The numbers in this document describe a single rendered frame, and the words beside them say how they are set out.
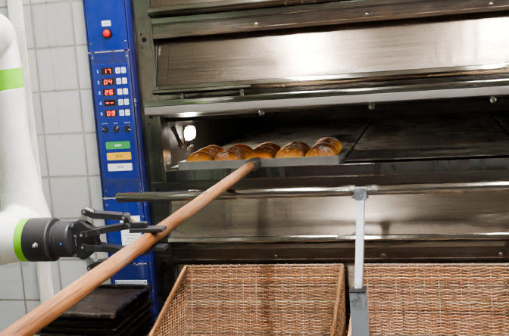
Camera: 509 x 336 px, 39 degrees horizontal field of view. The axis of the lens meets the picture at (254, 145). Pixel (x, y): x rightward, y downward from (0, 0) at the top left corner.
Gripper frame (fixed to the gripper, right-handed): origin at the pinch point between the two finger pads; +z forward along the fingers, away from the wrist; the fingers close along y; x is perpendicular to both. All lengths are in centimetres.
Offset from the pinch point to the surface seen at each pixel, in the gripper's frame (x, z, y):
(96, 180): -100, -58, 5
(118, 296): -78, -44, 40
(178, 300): -86, -26, 43
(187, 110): -84, -17, -19
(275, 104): -84, 11, -20
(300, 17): -99, 18, -46
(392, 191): -61, 46, 4
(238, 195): -61, 4, 4
